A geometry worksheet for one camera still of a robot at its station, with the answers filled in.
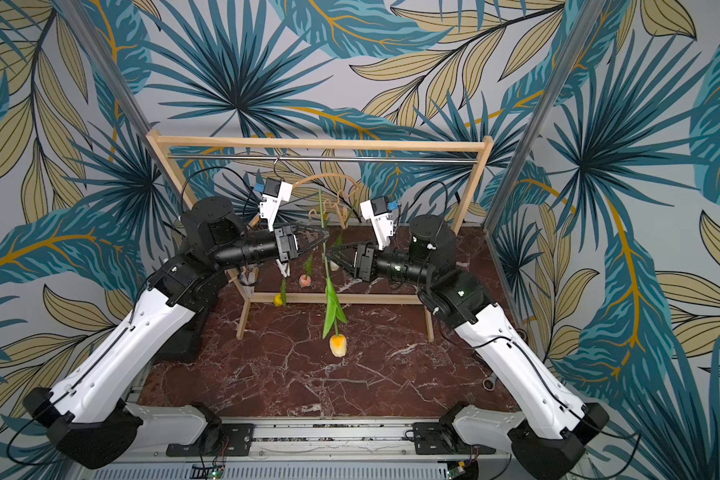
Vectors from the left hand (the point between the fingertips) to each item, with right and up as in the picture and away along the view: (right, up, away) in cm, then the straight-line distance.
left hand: (327, 241), depth 55 cm
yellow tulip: (-16, -15, +27) cm, 35 cm away
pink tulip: (-10, -10, +32) cm, 35 cm away
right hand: (+1, -2, +1) cm, 2 cm away
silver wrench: (+42, -37, +29) cm, 63 cm away
